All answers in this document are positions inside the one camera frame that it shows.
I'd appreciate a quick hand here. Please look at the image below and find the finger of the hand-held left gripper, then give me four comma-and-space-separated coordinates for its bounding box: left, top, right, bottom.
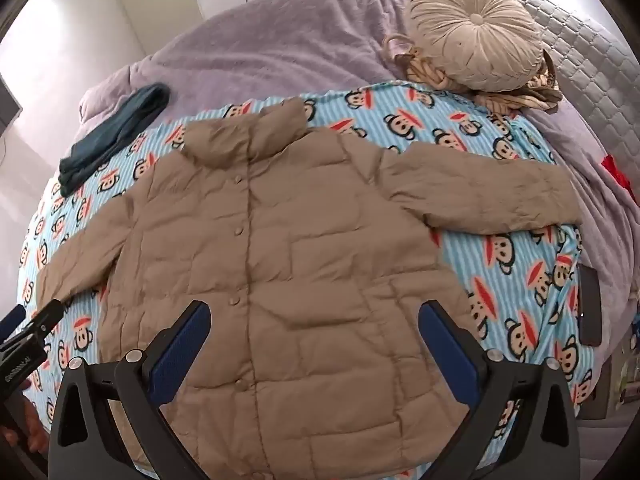
0, 305, 27, 333
0, 299, 67, 356

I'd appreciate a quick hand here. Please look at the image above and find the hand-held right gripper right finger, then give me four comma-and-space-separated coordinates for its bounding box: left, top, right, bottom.
417, 300, 582, 480

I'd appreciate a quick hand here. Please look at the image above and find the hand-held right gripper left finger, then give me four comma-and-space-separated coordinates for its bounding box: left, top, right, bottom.
47, 300, 213, 480

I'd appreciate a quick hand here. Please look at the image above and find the tan puffer jacket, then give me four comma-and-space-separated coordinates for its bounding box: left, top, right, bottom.
36, 98, 583, 480

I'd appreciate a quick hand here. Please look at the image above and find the person's left hand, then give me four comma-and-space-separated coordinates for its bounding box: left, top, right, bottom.
0, 380, 51, 457

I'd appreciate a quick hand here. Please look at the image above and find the blue striped monkey print blanket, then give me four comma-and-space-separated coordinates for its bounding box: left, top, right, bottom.
17, 80, 596, 480

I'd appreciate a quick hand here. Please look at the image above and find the black phone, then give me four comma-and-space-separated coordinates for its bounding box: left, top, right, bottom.
576, 265, 602, 347

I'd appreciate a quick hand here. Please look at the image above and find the dark teal folded garment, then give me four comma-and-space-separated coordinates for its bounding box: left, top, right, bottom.
59, 83, 172, 198

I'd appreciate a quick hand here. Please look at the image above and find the dark screen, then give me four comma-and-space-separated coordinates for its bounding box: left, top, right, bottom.
0, 74, 24, 132

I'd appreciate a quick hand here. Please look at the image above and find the red cloth item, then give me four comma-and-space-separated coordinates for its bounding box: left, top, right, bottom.
601, 154, 635, 192

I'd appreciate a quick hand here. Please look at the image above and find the brown plush toy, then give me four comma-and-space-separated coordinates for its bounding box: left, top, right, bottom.
382, 33, 563, 111

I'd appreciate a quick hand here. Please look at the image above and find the round beige pleated cushion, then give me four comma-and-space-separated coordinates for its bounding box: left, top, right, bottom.
410, 0, 546, 92

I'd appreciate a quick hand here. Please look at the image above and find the grey quilted bedspread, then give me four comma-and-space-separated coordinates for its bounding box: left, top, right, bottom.
502, 0, 640, 181

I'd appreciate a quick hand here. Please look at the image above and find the purple fleece blanket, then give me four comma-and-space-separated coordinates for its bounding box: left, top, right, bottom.
77, 0, 640, 361

